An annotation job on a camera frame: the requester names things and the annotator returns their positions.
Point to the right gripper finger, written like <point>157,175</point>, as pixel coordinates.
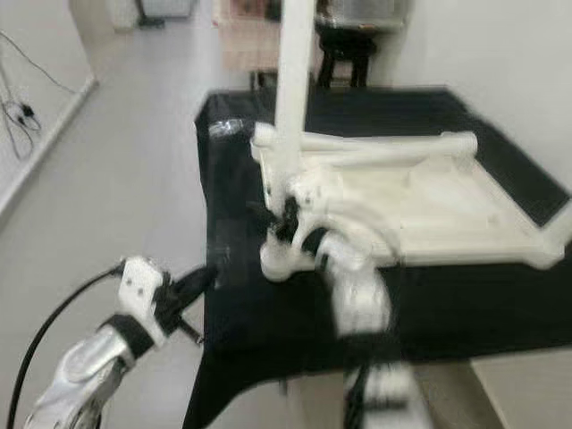
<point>264,216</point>

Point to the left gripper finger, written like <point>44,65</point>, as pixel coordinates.
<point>197,281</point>

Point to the white plastic children table top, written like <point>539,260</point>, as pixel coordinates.
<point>438,201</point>

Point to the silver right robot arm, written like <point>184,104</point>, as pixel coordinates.
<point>357,304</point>

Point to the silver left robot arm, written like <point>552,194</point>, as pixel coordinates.
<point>89,375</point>

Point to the black tablecloth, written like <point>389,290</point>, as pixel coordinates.
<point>277,340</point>

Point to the beige cloth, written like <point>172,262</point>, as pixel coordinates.
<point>250,45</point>

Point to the red printed box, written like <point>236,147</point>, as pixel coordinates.
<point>246,7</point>

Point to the clear plastic storage box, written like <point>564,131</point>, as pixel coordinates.
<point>366,9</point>

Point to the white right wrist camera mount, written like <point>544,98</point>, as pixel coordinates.
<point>313,188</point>

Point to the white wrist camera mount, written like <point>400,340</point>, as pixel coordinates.
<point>313,188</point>
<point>140,286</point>

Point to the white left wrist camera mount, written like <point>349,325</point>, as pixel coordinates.
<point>140,286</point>

